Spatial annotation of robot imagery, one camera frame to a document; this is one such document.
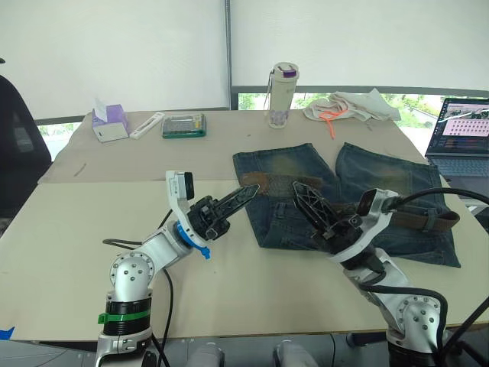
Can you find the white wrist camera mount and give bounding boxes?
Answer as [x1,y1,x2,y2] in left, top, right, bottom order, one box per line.
[327,188,400,265]
[165,171,212,261]

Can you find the orange cord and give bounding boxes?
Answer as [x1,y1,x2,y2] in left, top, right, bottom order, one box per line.
[319,109,347,140]

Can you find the open laptop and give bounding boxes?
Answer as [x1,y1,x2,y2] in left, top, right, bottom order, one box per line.
[424,97,489,189]

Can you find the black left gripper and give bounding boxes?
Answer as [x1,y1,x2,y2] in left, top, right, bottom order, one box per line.
[188,183,261,242]

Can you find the white flat plastic holder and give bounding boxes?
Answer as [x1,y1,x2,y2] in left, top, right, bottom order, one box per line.
[129,112,167,140]

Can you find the grey window frame post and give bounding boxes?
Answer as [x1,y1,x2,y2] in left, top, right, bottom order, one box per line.
[224,0,240,112]

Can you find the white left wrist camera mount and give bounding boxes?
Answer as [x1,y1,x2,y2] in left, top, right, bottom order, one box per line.
[165,171,212,261]

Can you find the blue denim shorts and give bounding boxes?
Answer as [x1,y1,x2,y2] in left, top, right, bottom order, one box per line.
[232,142,462,269]

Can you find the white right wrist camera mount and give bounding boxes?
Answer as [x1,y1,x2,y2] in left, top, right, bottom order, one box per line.
[327,188,400,265]

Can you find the purple white tissue box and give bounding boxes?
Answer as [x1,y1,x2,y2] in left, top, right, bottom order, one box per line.
[91,98,129,144]

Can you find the brown braided belt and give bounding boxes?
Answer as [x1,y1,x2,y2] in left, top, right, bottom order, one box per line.
[239,171,461,233]

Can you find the black office chair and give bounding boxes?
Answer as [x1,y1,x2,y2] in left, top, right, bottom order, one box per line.
[0,57,53,219]

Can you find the white cloth bag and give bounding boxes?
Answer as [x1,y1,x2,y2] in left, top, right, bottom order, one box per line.
[303,88,403,124]

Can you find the cream bottle with purple lid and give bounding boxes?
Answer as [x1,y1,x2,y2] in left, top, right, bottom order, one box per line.
[264,61,301,129]

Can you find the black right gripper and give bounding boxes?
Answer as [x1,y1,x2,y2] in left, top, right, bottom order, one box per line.
[292,181,364,255]

